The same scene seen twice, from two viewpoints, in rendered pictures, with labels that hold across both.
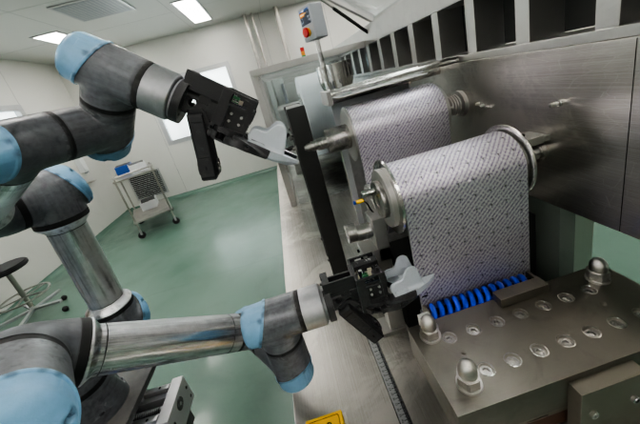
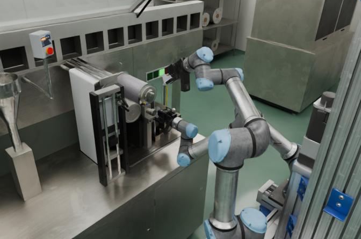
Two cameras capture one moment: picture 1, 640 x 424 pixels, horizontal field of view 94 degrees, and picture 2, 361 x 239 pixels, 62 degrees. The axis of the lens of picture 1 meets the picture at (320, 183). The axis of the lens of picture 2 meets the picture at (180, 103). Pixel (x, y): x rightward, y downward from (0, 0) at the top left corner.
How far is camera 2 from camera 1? 1.98 m
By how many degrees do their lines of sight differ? 115
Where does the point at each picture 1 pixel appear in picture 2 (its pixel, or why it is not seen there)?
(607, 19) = (126, 43)
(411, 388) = (167, 139)
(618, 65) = (130, 51)
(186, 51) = not seen: outside the picture
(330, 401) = not seen: hidden behind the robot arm
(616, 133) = (131, 65)
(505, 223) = not seen: hidden behind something
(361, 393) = (176, 147)
